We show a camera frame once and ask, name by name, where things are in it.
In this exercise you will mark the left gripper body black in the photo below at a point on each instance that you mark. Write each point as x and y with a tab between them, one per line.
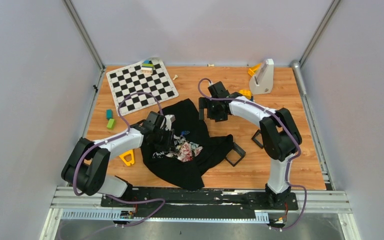
163	139

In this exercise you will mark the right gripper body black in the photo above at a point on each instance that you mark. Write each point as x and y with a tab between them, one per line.
213	112

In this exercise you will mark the black printed t-shirt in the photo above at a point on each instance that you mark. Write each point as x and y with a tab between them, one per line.
194	154

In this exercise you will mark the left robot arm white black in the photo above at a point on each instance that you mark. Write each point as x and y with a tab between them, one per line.
87	165

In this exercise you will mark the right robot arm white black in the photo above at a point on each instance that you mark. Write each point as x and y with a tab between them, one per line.
280	136

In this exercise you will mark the yellow triangular plastic tool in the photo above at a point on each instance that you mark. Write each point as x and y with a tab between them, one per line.
128	157

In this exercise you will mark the toy car with yellow block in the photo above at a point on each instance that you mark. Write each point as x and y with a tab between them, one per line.
246	93

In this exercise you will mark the white angled plastic stand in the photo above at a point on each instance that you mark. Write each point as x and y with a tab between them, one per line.
263	81

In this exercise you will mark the orange plastic piece behind stand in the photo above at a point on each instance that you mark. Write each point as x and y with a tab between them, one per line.
254	69

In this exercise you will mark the green toy block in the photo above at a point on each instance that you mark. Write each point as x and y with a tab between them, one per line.
111	123

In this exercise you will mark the teal toy block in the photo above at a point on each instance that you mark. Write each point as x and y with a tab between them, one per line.
109	114

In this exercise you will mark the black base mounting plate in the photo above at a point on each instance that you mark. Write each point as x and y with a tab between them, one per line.
206	203

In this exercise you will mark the stacked coloured toy blocks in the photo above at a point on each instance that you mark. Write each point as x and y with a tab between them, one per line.
147	67

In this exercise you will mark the black white chessboard mat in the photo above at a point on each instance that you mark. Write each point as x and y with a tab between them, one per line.
132	90

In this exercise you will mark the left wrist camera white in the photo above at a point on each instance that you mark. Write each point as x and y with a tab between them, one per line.
169	119

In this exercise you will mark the black square frame far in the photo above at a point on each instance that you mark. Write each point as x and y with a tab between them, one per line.
254	138

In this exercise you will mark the black square frame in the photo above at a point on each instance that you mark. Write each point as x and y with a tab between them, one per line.
254	138
235	156

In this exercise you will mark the black square frame near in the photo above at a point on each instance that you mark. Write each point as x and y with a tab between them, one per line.
235	156

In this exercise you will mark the aluminium rail frame front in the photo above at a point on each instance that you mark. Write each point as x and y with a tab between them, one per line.
66	205

